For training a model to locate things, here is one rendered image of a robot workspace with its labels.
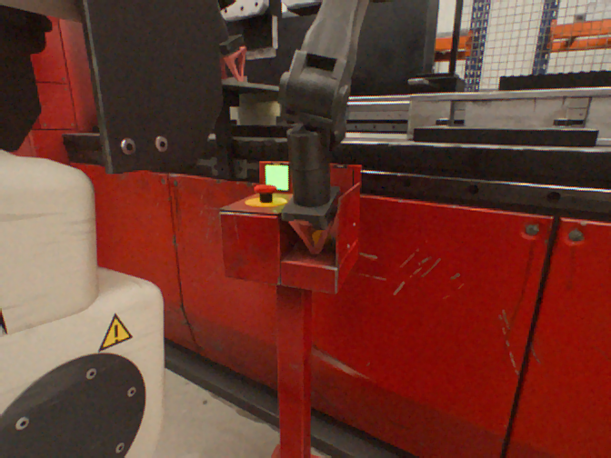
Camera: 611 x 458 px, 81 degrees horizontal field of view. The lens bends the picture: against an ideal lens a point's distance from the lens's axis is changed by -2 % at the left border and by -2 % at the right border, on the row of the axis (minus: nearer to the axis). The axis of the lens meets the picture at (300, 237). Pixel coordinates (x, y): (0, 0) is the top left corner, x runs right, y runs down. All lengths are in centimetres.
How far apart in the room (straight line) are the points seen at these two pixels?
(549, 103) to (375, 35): 82
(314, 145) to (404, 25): 101
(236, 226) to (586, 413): 69
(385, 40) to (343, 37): 99
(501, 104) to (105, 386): 77
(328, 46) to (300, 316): 43
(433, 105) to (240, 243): 50
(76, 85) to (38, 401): 153
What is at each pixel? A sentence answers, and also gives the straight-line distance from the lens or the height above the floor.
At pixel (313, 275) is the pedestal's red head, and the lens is 56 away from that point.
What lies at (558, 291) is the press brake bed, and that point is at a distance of 76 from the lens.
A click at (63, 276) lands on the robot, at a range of 25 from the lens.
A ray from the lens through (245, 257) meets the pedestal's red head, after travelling 60.
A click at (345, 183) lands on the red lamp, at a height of 81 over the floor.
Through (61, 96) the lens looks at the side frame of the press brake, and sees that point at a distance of 170.
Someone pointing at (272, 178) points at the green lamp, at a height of 81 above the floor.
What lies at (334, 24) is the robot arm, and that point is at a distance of 51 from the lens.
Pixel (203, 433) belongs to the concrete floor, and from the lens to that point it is 130.
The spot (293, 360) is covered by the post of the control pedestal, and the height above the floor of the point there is 48.
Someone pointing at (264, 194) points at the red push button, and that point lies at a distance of 62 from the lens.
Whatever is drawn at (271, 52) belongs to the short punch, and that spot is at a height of 109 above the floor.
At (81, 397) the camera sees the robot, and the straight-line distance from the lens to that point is 28.
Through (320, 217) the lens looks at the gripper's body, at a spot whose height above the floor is 79.
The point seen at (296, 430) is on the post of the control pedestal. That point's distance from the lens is 83.
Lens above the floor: 91
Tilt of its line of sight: 18 degrees down
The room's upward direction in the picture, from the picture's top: straight up
